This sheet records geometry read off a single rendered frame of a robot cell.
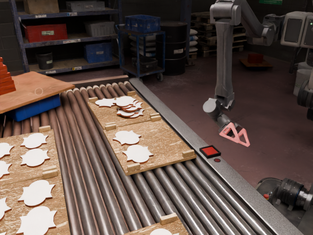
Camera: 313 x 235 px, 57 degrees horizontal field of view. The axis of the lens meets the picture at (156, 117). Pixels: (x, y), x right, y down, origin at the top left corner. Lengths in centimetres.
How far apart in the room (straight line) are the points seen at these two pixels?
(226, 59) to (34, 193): 91
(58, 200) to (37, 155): 34
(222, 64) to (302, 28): 52
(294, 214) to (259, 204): 104
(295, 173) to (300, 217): 93
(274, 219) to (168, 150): 55
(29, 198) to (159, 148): 61
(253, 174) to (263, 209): 174
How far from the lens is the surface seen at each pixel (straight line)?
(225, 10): 115
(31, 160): 142
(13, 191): 129
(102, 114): 176
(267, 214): 118
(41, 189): 124
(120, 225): 107
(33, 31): 541
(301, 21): 159
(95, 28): 564
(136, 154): 135
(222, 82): 124
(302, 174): 309
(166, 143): 145
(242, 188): 126
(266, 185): 242
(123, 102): 174
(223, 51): 119
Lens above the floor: 170
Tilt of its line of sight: 27 degrees down
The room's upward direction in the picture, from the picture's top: straight up
